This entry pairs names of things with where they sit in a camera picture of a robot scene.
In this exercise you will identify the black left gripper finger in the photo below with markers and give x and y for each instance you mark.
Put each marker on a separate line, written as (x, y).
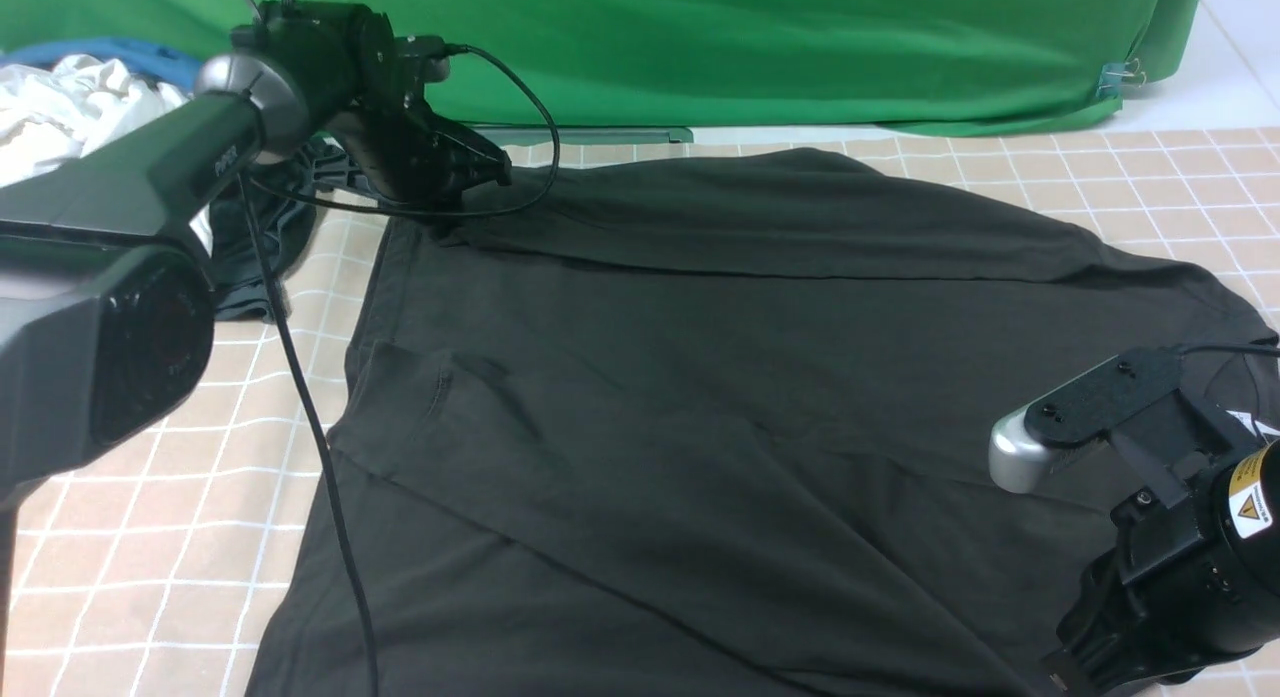
(461, 159)

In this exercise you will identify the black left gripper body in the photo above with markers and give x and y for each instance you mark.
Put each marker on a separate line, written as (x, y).
(322, 66)

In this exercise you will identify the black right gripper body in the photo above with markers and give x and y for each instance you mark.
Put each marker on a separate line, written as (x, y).
(1185, 588)

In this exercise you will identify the dark gray long-sleeved shirt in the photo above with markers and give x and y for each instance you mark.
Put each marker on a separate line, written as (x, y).
(718, 427)

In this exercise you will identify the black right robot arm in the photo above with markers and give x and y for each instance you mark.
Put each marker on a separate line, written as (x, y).
(1185, 588)

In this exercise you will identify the green metal base bar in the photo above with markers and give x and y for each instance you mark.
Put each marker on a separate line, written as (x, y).
(530, 136)

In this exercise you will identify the dark teal crumpled garment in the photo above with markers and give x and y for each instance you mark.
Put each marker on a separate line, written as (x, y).
(285, 228)

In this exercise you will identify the green backdrop cloth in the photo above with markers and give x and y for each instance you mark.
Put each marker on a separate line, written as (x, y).
(948, 68)

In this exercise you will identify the blue crumpled garment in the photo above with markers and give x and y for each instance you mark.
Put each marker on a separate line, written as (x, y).
(159, 62)

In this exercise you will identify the white crumpled garment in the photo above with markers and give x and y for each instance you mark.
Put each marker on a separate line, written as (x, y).
(59, 114)

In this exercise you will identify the beige checkered tablecloth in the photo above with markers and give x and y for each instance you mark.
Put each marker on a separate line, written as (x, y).
(154, 571)

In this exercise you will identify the metal binder clip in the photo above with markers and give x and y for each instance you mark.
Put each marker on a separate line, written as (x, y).
(1118, 77)

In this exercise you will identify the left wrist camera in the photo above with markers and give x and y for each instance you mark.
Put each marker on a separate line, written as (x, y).
(423, 59)

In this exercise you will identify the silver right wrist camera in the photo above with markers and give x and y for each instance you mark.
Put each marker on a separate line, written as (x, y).
(1135, 403)

